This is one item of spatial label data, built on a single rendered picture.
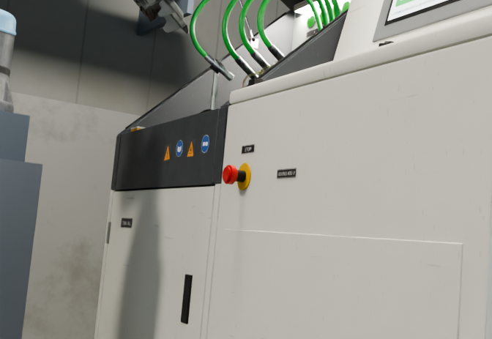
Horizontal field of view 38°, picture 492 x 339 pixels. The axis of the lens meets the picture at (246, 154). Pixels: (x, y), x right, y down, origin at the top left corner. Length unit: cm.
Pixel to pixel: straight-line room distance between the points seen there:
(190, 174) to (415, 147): 72
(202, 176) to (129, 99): 242
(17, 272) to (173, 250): 34
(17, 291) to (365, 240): 77
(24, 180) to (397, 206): 82
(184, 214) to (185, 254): 9
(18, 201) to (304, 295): 65
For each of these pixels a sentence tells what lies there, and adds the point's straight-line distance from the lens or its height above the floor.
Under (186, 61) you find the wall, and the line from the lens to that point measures 411.
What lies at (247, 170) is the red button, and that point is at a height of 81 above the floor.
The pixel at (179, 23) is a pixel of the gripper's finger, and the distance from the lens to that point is 209.
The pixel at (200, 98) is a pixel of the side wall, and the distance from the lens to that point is 217.
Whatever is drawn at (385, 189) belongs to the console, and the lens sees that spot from 101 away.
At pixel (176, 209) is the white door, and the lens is 163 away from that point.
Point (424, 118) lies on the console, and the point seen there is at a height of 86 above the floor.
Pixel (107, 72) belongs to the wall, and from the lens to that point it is 388.
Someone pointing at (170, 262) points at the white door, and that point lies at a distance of 163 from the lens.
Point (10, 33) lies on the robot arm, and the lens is 163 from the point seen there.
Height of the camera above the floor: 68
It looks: 7 degrees up
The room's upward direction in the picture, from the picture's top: 5 degrees clockwise
